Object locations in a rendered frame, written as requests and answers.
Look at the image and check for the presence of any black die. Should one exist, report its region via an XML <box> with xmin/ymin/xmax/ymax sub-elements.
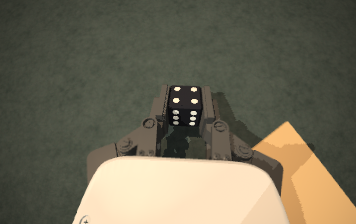
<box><xmin>167</xmin><ymin>85</ymin><xmax>203</xmax><ymax>127</ymax></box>

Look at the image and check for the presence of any orange flat mat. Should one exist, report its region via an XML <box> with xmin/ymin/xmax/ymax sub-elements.
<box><xmin>252</xmin><ymin>122</ymin><xmax>356</xmax><ymax>224</ymax></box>

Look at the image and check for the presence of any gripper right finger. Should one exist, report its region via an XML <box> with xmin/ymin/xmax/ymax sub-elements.
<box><xmin>199</xmin><ymin>86</ymin><xmax>283</xmax><ymax>198</ymax></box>

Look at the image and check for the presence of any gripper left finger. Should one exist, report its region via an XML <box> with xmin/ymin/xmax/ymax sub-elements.
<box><xmin>87</xmin><ymin>84</ymin><xmax>170</xmax><ymax>186</ymax></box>

